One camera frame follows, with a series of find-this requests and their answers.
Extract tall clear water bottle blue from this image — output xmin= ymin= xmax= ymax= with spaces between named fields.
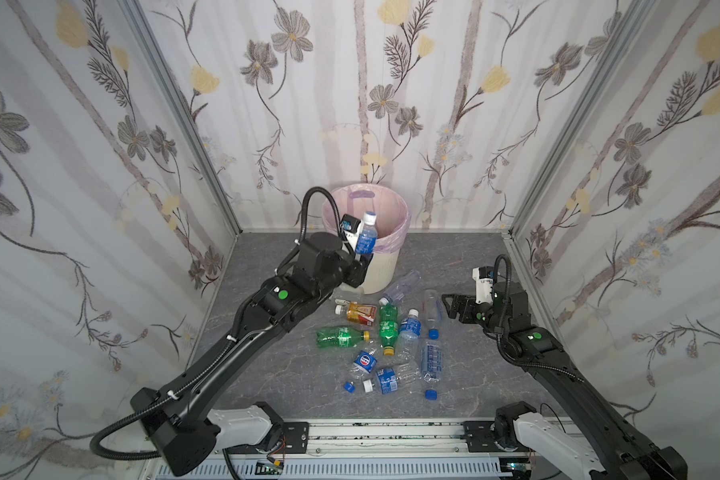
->
xmin=420 ymin=328 xmax=444 ymax=383

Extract clear bottle dark blue label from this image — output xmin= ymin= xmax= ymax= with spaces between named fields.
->
xmin=395 ymin=309 xmax=422 ymax=361

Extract green bottle sideways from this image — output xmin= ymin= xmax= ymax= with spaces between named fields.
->
xmin=316 ymin=326 xmax=370 ymax=348

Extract clear pepsi label bottle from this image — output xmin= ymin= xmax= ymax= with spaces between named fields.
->
xmin=348 ymin=350 xmax=378 ymax=381

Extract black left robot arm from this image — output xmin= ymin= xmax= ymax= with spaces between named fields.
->
xmin=89 ymin=219 xmax=372 ymax=476

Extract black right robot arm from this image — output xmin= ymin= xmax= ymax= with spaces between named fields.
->
xmin=441 ymin=254 xmax=688 ymax=479

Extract cream ribbed waste bin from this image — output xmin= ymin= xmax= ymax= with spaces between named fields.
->
xmin=339 ymin=234 xmax=406 ymax=294

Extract clear bluish bottle near bin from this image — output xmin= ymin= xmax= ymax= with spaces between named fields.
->
xmin=378 ymin=269 xmax=421 ymax=307

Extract pink plastic bin liner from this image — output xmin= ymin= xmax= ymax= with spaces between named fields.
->
xmin=331 ymin=183 xmax=411 ymax=254

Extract clear bottle green neck band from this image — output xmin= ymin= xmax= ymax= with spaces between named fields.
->
xmin=331 ymin=290 xmax=362 ymax=305

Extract yellow red tea bottle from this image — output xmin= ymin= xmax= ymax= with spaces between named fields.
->
xmin=334 ymin=302 xmax=377 ymax=326

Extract green bottle yellow cap centre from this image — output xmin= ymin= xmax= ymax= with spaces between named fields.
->
xmin=379 ymin=304 xmax=399 ymax=356

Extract clear bottle blue label front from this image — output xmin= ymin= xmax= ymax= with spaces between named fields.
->
xmin=362 ymin=363 xmax=421 ymax=395

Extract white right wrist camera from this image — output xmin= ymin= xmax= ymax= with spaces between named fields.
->
xmin=472 ymin=266 xmax=495 ymax=305

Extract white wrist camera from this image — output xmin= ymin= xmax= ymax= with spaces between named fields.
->
xmin=340 ymin=214 xmax=363 ymax=249
xmin=472 ymin=266 xmax=495 ymax=305

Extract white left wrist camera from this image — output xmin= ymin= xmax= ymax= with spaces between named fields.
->
xmin=340 ymin=214 xmax=363 ymax=249

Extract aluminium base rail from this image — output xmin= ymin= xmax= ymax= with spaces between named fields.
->
xmin=136 ymin=418 xmax=637 ymax=480

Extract white slotted cable duct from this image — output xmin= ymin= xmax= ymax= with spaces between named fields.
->
xmin=234 ymin=457 xmax=512 ymax=479

